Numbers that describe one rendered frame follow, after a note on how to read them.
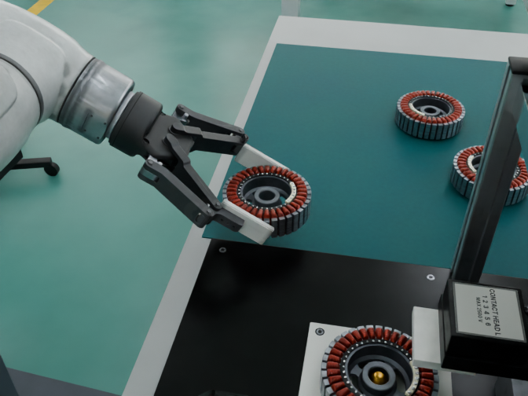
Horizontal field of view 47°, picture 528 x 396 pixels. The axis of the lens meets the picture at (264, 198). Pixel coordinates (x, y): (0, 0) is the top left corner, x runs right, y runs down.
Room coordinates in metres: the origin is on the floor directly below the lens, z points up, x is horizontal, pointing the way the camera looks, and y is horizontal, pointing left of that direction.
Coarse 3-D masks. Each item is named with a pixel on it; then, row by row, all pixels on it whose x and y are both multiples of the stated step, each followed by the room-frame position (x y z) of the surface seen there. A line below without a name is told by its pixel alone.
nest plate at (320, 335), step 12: (312, 324) 0.43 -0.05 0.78; (324, 324) 0.43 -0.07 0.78; (312, 336) 0.41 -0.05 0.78; (324, 336) 0.41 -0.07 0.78; (312, 348) 0.40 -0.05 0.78; (324, 348) 0.40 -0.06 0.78; (312, 360) 0.38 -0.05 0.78; (312, 372) 0.37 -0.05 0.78; (396, 372) 0.37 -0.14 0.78; (444, 372) 0.37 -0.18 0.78; (300, 384) 0.35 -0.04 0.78; (312, 384) 0.35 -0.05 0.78; (444, 384) 0.35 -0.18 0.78
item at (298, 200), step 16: (240, 176) 0.62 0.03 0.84; (256, 176) 0.63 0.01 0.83; (272, 176) 0.63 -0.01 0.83; (288, 176) 0.63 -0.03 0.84; (224, 192) 0.60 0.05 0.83; (240, 192) 0.60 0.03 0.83; (256, 192) 0.60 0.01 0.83; (272, 192) 0.61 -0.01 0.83; (288, 192) 0.61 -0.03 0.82; (304, 192) 0.59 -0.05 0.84; (256, 208) 0.56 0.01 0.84; (272, 208) 0.56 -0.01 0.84; (288, 208) 0.56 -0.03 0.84; (304, 208) 0.57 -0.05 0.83; (272, 224) 0.54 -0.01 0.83; (288, 224) 0.55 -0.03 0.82
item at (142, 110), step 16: (144, 96) 0.63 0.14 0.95; (128, 112) 0.60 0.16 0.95; (144, 112) 0.61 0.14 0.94; (160, 112) 0.64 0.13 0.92; (128, 128) 0.59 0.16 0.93; (144, 128) 0.60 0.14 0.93; (160, 128) 0.63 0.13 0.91; (112, 144) 0.60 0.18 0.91; (128, 144) 0.59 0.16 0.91; (144, 144) 0.59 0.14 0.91; (160, 144) 0.60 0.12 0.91; (192, 144) 0.63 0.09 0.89; (160, 160) 0.59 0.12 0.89; (176, 160) 0.59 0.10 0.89
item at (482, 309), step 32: (448, 288) 0.36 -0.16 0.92; (480, 288) 0.36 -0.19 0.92; (512, 288) 0.36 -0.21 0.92; (416, 320) 0.36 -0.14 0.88; (448, 320) 0.33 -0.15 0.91; (480, 320) 0.32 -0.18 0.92; (512, 320) 0.32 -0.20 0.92; (416, 352) 0.32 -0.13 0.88; (448, 352) 0.31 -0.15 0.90; (480, 352) 0.30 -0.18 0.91; (512, 352) 0.30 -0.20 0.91
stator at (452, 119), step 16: (416, 96) 0.92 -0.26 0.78; (432, 96) 0.92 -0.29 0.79; (448, 96) 0.92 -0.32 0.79; (400, 112) 0.87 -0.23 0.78; (416, 112) 0.87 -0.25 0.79; (432, 112) 0.90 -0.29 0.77; (448, 112) 0.89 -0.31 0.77; (464, 112) 0.87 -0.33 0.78; (416, 128) 0.84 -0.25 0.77; (432, 128) 0.83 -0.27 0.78; (448, 128) 0.84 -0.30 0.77
